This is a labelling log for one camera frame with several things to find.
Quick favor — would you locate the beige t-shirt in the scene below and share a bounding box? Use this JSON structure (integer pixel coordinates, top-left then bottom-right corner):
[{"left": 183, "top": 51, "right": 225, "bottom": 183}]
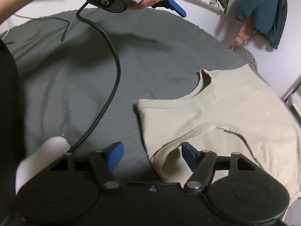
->
[{"left": 137, "top": 65, "right": 300, "bottom": 202}]

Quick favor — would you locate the white sock foot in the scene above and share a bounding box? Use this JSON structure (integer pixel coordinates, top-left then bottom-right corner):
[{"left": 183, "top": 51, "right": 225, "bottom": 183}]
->
[{"left": 15, "top": 137, "right": 70, "bottom": 194}]

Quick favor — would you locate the pink hanging garment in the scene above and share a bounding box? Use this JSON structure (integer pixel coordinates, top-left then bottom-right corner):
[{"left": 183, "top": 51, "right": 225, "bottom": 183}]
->
[{"left": 230, "top": 17, "right": 258, "bottom": 50}]

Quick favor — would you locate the grey bed sheet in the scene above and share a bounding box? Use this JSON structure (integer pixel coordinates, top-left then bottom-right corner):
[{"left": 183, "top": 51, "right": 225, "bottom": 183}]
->
[{"left": 1, "top": 9, "right": 244, "bottom": 182}]

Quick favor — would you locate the round grey woven stool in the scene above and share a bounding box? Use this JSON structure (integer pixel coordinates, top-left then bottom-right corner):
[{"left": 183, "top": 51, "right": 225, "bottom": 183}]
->
[{"left": 232, "top": 46, "right": 258, "bottom": 72}]

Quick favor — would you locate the dark teal hanging jacket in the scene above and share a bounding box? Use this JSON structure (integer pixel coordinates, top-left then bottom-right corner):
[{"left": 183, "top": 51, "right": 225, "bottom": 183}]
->
[{"left": 235, "top": 0, "right": 288, "bottom": 49}]

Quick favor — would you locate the white black wooden chair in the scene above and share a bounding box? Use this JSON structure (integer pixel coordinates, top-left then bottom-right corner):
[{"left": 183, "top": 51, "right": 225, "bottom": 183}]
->
[{"left": 284, "top": 78, "right": 300, "bottom": 124}]

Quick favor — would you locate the black braided cable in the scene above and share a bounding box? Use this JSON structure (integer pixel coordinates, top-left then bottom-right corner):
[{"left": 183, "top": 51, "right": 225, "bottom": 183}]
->
[{"left": 69, "top": 0, "right": 122, "bottom": 154}]

